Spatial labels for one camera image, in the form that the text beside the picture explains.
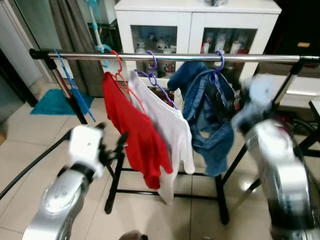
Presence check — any purple plastic hanger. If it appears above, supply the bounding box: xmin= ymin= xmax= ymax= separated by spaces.
xmin=135 ymin=50 xmax=179 ymax=110
xmin=212 ymin=50 xmax=227 ymax=86

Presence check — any white drawer unit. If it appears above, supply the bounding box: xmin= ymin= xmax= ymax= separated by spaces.
xmin=277 ymin=75 xmax=320 ymax=110

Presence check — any teal floor mat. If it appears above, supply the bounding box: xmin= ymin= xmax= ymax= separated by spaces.
xmin=30 ymin=89 xmax=94 ymax=116

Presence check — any blue plastic hanger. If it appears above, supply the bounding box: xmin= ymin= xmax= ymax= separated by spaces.
xmin=54 ymin=49 xmax=97 ymax=123

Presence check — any blue and white mop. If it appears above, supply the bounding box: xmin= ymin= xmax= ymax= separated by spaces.
xmin=85 ymin=0 xmax=113 ymax=55

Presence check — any blue denim garment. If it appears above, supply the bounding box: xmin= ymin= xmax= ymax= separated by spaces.
xmin=167 ymin=61 xmax=237 ymax=177

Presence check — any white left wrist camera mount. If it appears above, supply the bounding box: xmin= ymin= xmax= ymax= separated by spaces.
xmin=67 ymin=125 xmax=106 ymax=168

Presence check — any white table black frame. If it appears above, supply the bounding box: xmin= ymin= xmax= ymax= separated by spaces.
xmin=309 ymin=99 xmax=320 ymax=151

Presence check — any grey brown curtain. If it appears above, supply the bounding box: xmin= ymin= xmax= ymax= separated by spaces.
xmin=48 ymin=0 xmax=118 ymax=98

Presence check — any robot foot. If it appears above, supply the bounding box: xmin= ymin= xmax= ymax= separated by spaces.
xmin=119 ymin=230 xmax=149 ymax=240

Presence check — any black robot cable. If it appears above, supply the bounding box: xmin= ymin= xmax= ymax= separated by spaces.
xmin=0 ymin=131 xmax=72 ymax=201

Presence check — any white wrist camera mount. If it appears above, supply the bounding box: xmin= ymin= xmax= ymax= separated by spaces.
xmin=232 ymin=75 xmax=276 ymax=133
xmin=67 ymin=125 xmax=106 ymax=168

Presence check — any white glass door cabinet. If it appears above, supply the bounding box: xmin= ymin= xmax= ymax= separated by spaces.
xmin=114 ymin=0 xmax=282 ymax=93

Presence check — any red shirt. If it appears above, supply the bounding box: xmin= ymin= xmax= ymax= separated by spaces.
xmin=102 ymin=71 xmax=174 ymax=190

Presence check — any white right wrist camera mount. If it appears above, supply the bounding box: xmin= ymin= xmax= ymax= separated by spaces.
xmin=232 ymin=75 xmax=276 ymax=133

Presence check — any black cabinet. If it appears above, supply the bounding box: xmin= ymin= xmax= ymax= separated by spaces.
xmin=272 ymin=0 xmax=320 ymax=76

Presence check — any red plastic hanger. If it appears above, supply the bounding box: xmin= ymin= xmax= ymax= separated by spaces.
xmin=111 ymin=50 xmax=147 ymax=115

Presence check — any plain white shirt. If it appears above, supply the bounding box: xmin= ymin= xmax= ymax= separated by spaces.
xmin=127 ymin=70 xmax=196 ymax=205

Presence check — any chrome and black clothes rack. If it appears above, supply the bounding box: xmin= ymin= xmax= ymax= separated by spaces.
xmin=29 ymin=48 xmax=320 ymax=225

